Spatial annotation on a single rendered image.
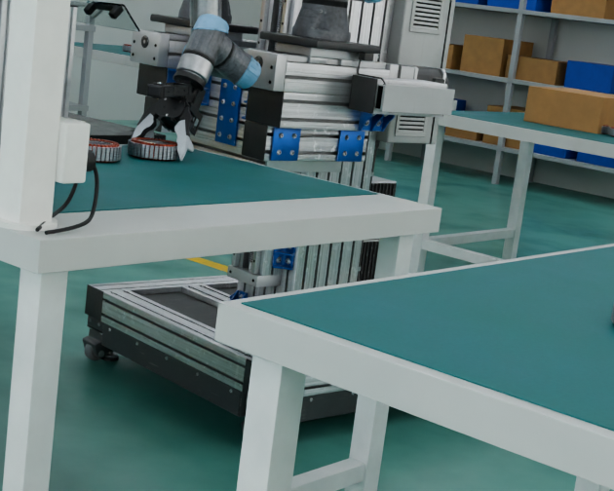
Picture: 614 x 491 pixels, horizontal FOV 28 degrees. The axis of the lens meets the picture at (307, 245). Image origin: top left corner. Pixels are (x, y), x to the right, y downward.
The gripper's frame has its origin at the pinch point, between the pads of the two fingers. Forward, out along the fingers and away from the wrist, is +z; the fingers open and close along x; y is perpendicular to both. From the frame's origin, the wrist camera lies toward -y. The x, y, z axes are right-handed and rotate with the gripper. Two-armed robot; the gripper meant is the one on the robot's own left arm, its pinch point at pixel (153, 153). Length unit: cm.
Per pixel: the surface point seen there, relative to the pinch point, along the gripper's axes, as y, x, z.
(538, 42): 597, 130, -377
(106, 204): -48, -29, 29
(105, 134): 4.9, 17.5, -3.9
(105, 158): -16.7, -1.4, 9.5
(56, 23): -85, -36, 16
